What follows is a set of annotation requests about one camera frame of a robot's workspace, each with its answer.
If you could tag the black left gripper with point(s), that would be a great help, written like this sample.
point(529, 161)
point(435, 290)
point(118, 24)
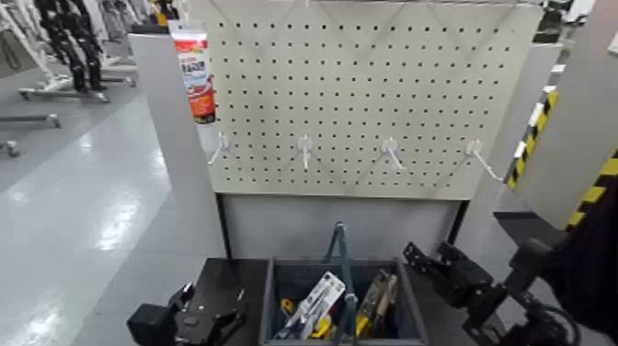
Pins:
point(195, 331)

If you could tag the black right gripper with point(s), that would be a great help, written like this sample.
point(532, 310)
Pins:
point(466, 285)

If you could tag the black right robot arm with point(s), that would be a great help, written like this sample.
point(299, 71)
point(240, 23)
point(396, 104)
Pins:
point(594, 270)

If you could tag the yellow carded tool package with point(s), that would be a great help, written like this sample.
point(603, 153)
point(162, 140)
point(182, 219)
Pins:
point(363, 326)

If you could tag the white carded tool package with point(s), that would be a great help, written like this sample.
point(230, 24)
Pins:
point(318, 294)

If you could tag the white peg hook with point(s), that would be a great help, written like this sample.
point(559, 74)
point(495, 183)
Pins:
point(222, 142)
point(305, 145)
point(474, 147)
point(389, 145)

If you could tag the grey lower back panel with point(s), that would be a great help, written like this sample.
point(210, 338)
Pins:
point(289, 227)

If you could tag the grey partition panel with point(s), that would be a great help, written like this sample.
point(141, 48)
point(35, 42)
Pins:
point(526, 77)
point(178, 183)

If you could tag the beige perforated pegboard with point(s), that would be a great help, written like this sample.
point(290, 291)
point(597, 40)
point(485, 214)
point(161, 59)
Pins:
point(347, 96)

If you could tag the grey panel with hazard tape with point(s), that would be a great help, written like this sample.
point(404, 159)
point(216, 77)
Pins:
point(579, 96)

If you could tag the red and white tube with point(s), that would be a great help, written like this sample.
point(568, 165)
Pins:
point(195, 72)

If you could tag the grey caster foot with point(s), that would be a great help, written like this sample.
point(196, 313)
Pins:
point(10, 147)

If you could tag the grey stand leg bar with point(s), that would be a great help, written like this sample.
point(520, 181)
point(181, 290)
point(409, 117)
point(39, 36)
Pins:
point(29, 120)

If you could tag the black background equipment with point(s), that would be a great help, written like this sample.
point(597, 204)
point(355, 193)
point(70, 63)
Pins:
point(553, 24)

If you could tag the black robot on stand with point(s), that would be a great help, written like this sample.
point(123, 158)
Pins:
point(72, 43)

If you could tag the yellow and black machine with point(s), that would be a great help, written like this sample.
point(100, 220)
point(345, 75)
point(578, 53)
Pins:
point(161, 14)

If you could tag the white robot on stand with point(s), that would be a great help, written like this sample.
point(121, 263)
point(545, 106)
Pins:
point(24, 43)

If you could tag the black stand post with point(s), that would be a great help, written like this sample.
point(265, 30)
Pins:
point(458, 222)
point(223, 227)

